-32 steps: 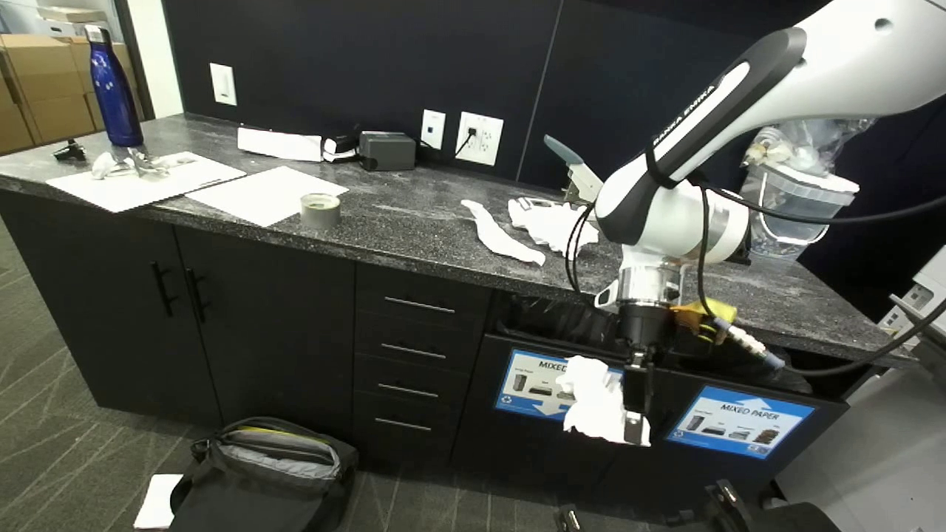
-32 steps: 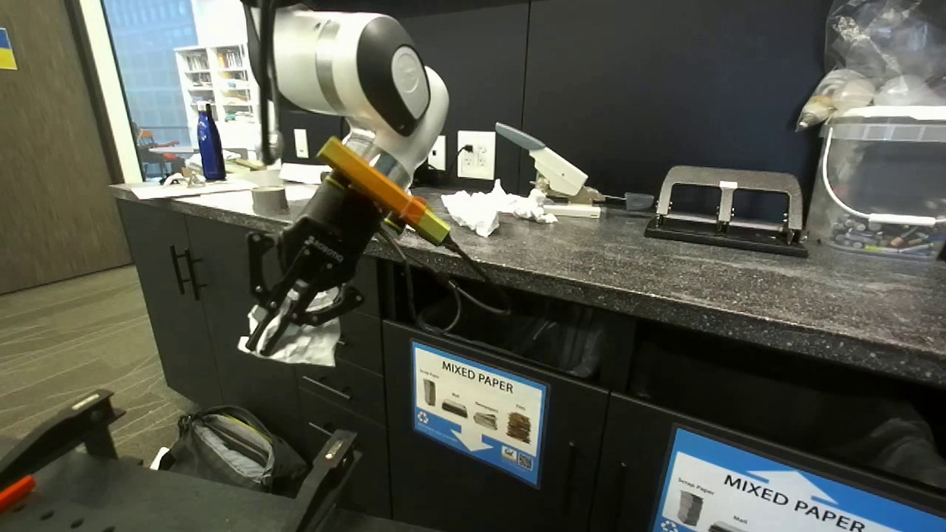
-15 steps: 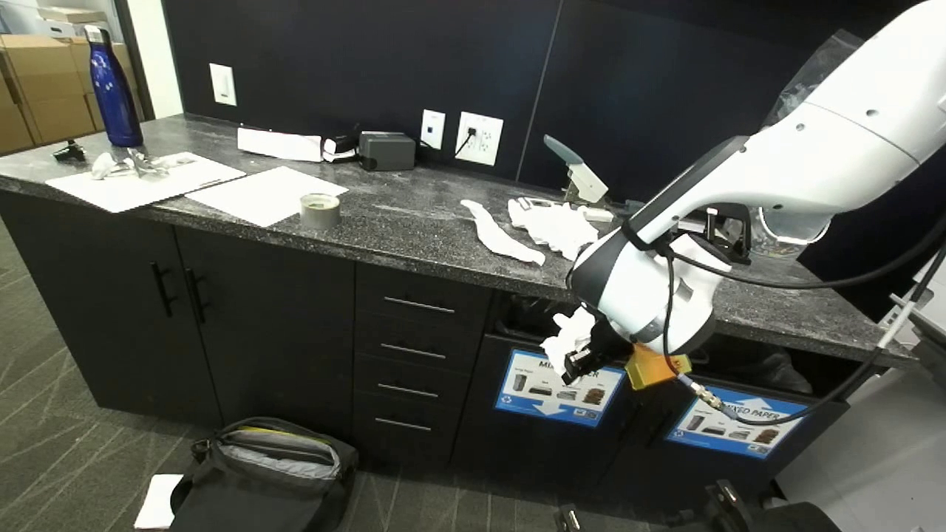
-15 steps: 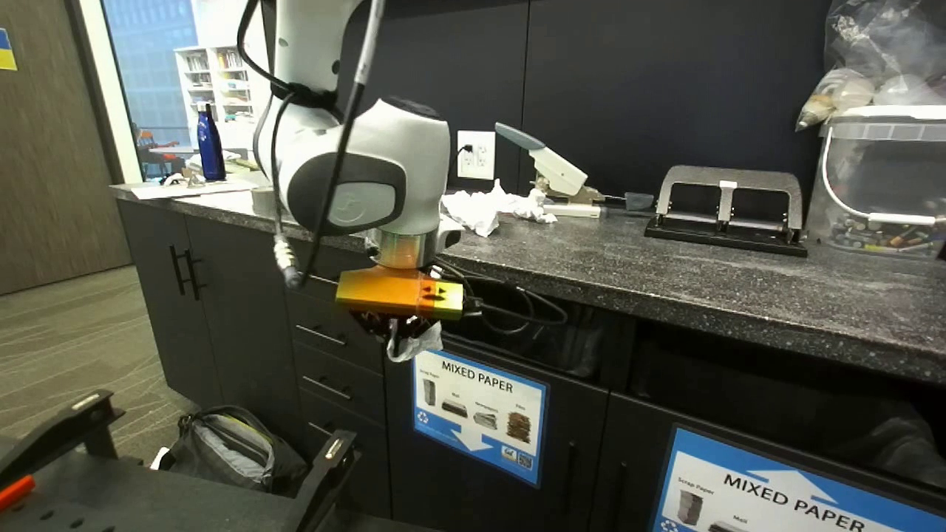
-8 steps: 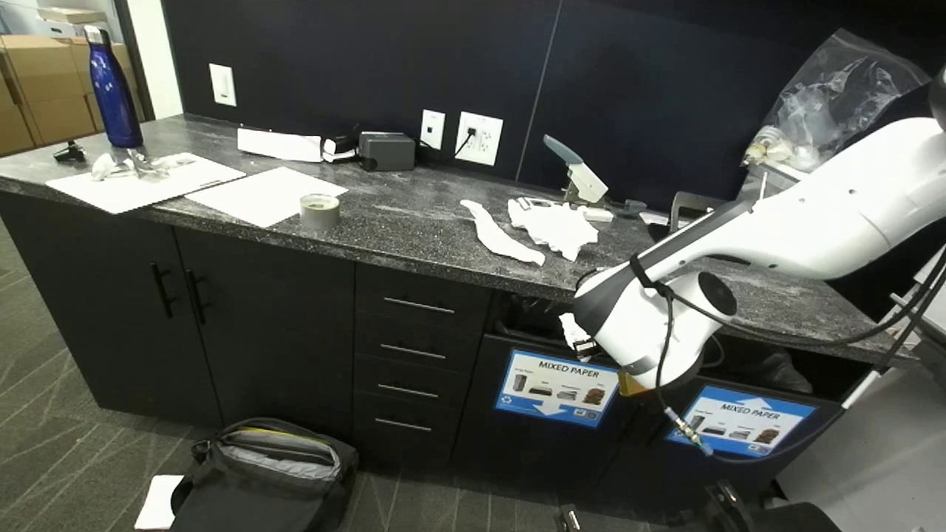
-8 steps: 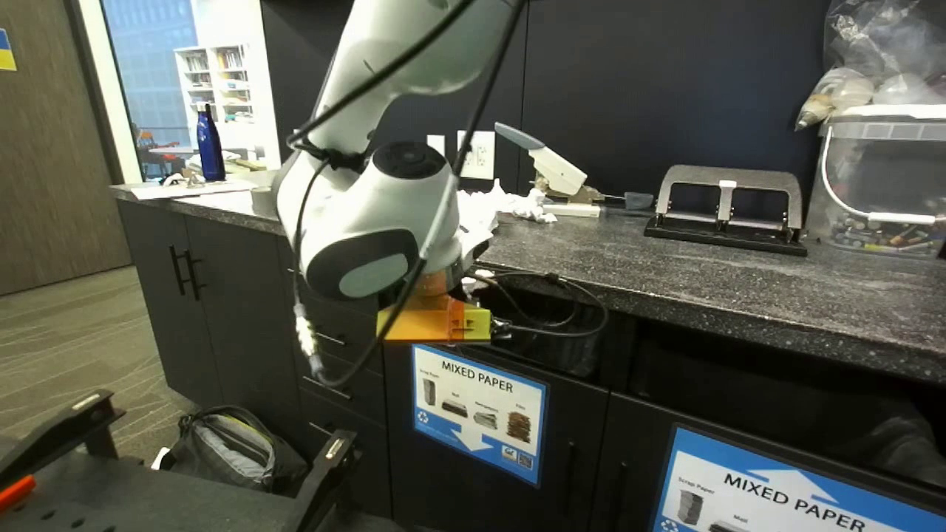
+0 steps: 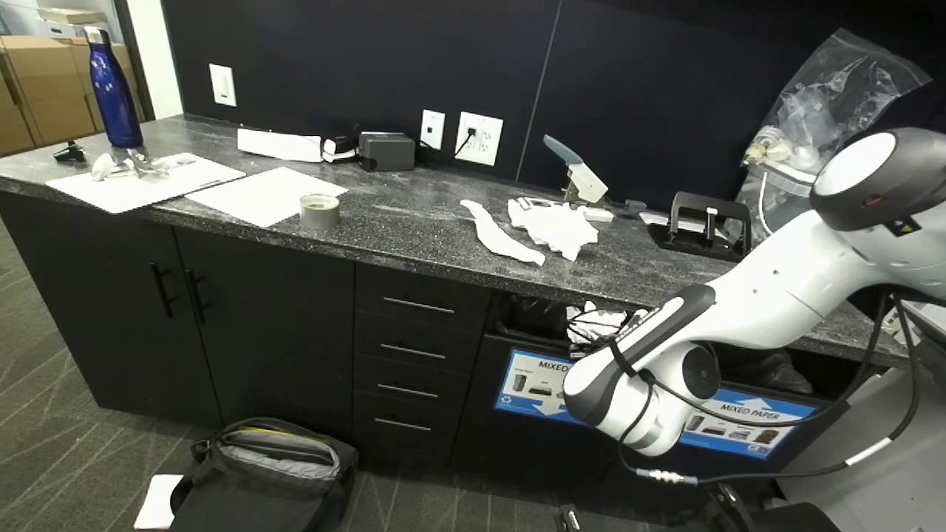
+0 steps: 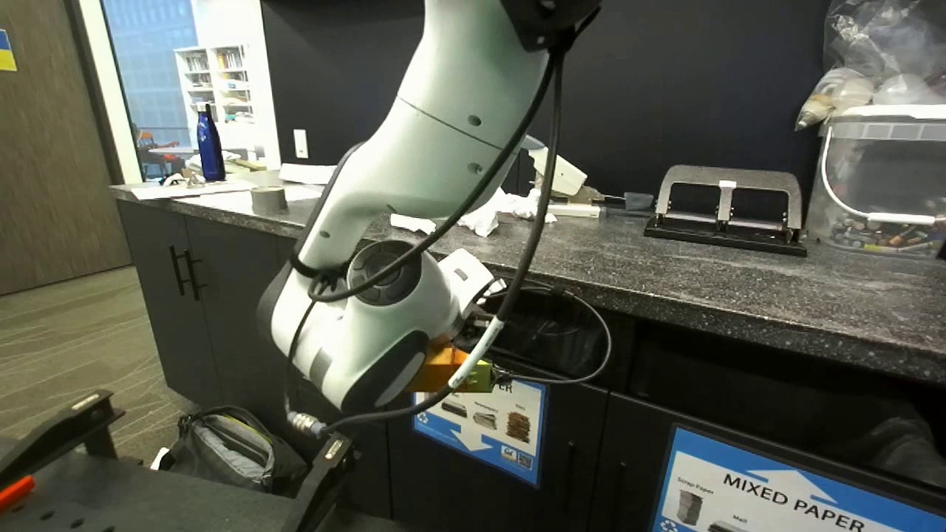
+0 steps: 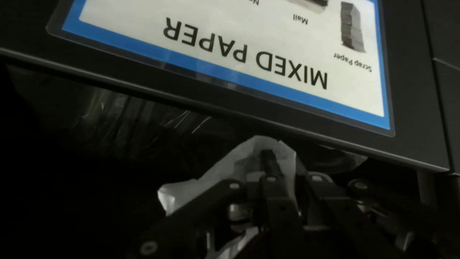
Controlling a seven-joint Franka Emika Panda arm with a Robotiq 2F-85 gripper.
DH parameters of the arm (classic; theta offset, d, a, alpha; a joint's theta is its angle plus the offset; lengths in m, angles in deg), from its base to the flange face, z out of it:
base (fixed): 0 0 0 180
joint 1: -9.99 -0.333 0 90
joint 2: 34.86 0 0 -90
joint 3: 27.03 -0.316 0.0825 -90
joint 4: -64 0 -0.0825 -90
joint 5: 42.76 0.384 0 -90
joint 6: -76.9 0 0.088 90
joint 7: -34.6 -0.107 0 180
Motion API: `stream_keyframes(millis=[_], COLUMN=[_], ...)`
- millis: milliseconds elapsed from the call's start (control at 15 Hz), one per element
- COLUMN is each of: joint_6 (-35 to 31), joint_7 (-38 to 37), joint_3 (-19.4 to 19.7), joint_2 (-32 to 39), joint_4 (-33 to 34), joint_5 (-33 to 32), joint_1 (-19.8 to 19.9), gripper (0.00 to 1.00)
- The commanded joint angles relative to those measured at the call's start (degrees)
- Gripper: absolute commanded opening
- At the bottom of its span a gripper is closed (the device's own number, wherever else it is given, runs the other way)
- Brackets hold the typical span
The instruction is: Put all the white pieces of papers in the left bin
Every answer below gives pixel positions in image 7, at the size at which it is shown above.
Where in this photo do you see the black power adapter box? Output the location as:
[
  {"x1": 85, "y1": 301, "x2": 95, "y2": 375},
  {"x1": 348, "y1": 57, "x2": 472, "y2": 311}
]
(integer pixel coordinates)
[{"x1": 355, "y1": 126, "x2": 419, "y2": 172}]

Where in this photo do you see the small black clip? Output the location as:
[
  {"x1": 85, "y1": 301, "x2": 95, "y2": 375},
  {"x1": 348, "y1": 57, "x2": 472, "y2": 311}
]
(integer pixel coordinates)
[{"x1": 54, "y1": 140, "x2": 89, "y2": 168}]

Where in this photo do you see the dark grey counter cabinet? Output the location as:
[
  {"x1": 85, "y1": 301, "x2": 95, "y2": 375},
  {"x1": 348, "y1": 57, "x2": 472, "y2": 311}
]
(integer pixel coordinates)
[{"x1": 0, "y1": 187, "x2": 890, "y2": 496}]

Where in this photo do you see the blue metal water bottle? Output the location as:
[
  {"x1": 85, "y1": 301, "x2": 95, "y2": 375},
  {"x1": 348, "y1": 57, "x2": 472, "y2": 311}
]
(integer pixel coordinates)
[{"x1": 82, "y1": 24, "x2": 145, "y2": 150}]

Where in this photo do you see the black door handle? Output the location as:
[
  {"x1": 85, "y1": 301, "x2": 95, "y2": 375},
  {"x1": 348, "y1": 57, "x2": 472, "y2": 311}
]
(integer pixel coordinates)
[
  {"x1": 148, "y1": 264, "x2": 176, "y2": 323},
  {"x1": 184, "y1": 265, "x2": 212, "y2": 324}
]

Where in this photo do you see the long white paper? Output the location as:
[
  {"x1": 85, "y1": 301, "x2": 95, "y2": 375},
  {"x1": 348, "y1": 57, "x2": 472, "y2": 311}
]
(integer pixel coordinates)
[{"x1": 459, "y1": 197, "x2": 546, "y2": 268}]

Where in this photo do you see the narrow white wall plate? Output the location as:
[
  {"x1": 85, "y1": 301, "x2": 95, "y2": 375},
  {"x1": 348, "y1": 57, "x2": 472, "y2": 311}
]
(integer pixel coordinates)
[
  {"x1": 419, "y1": 106, "x2": 450, "y2": 153},
  {"x1": 206, "y1": 61, "x2": 238, "y2": 110}
]

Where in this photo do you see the white power strip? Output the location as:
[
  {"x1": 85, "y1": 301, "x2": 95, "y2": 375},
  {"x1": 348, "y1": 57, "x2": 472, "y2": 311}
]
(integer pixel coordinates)
[{"x1": 234, "y1": 123, "x2": 336, "y2": 166}]

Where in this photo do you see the black bin liner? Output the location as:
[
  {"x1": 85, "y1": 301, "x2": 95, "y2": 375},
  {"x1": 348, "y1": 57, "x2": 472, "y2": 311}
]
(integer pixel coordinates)
[
  {"x1": 720, "y1": 342, "x2": 824, "y2": 395},
  {"x1": 496, "y1": 292, "x2": 572, "y2": 350}
]

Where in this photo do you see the blue mixed paper sign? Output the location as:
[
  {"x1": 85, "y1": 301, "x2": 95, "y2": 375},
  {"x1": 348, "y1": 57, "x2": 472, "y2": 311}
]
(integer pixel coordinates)
[
  {"x1": 493, "y1": 347, "x2": 578, "y2": 425},
  {"x1": 677, "y1": 384, "x2": 818, "y2": 463}
]

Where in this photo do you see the beige stapler blue handle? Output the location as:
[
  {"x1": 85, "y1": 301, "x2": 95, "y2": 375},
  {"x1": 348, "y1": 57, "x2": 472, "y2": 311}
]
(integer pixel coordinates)
[{"x1": 540, "y1": 134, "x2": 612, "y2": 208}]

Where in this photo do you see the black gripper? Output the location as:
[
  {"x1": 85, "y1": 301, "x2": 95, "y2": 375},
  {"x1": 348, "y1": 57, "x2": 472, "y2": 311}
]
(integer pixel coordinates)
[{"x1": 561, "y1": 323, "x2": 621, "y2": 372}]

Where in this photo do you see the black backpack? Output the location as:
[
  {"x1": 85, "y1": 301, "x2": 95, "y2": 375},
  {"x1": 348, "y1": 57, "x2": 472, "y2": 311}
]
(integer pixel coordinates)
[{"x1": 169, "y1": 415, "x2": 361, "y2": 532}]

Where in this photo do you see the clear plastic bag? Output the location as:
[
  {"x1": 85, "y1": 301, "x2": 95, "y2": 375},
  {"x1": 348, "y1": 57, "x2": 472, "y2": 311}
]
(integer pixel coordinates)
[{"x1": 738, "y1": 27, "x2": 935, "y2": 202}]

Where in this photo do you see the wide crumpled white paper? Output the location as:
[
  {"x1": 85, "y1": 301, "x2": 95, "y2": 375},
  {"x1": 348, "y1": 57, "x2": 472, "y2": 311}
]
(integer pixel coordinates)
[{"x1": 506, "y1": 194, "x2": 602, "y2": 264}]

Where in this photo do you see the white tape roll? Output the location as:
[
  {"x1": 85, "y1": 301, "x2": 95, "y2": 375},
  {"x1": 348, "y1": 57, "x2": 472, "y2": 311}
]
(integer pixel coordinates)
[{"x1": 299, "y1": 190, "x2": 343, "y2": 215}]

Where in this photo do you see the flat white paper sheet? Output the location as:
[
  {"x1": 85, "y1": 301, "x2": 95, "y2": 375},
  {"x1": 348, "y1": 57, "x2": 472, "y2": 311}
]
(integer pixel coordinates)
[
  {"x1": 42, "y1": 150, "x2": 247, "y2": 215},
  {"x1": 184, "y1": 163, "x2": 351, "y2": 231}
]

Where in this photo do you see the brown cardboard box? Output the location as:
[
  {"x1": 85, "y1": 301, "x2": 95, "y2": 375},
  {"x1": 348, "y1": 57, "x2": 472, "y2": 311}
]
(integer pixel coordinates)
[{"x1": 0, "y1": 32, "x2": 107, "y2": 156}]

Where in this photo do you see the silver drawer handle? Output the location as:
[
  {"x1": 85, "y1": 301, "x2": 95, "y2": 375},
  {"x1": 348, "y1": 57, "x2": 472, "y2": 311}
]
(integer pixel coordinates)
[
  {"x1": 379, "y1": 341, "x2": 451, "y2": 364},
  {"x1": 376, "y1": 382, "x2": 442, "y2": 401},
  {"x1": 370, "y1": 415, "x2": 434, "y2": 437},
  {"x1": 380, "y1": 292, "x2": 459, "y2": 320}
]

